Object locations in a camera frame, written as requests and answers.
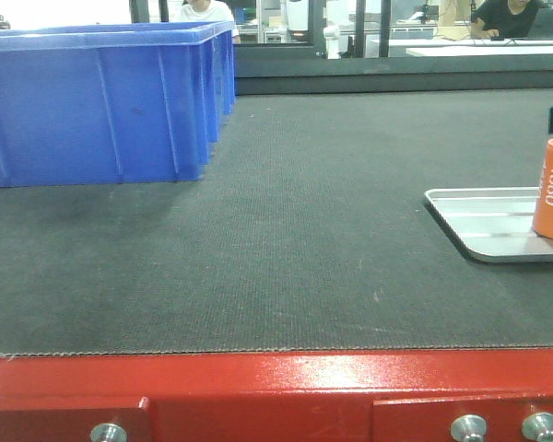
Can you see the red conveyor frame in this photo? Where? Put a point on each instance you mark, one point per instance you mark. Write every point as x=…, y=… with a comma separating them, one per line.
x=411, y=395

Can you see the large blue plastic crate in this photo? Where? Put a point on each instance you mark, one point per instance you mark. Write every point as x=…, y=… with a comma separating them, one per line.
x=127, y=103

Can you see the silver metal tray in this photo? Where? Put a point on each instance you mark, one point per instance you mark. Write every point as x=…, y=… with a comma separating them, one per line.
x=492, y=224

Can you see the person in white shirt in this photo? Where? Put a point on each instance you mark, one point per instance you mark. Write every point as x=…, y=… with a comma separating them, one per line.
x=205, y=11

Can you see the middle steel bolt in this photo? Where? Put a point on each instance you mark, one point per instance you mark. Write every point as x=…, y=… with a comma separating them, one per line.
x=469, y=428

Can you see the steel bolt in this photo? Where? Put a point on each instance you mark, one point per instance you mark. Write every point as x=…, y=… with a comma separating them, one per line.
x=108, y=432
x=538, y=427
x=469, y=428

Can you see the left steel bolt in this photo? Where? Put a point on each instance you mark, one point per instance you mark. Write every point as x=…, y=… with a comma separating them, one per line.
x=108, y=432

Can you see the person in black shirt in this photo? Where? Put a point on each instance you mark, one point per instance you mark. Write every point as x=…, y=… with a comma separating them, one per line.
x=504, y=19

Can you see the black conveyor belt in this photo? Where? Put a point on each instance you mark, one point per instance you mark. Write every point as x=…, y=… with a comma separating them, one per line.
x=308, y=231

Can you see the right steel bolt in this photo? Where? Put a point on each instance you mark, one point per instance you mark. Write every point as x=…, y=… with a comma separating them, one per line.
x=538, y=427

